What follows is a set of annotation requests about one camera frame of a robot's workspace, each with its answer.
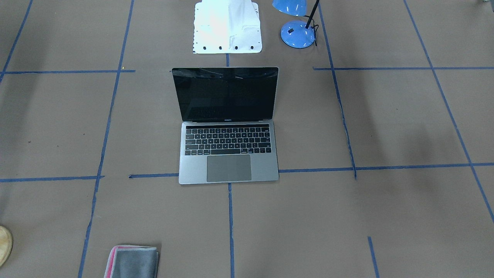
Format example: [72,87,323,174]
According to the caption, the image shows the round wooden stand base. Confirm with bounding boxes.
[0,225,14,267]

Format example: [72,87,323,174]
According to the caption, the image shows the blue desk lamp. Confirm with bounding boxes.
[272,0,320,49]

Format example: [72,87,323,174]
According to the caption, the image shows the grey and pink folded cloth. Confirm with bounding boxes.
[104,245,159,278]

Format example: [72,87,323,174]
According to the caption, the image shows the grey laptop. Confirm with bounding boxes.
[171,66,279,185]

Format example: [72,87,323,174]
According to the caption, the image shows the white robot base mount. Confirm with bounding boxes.
[193,0,262,54]

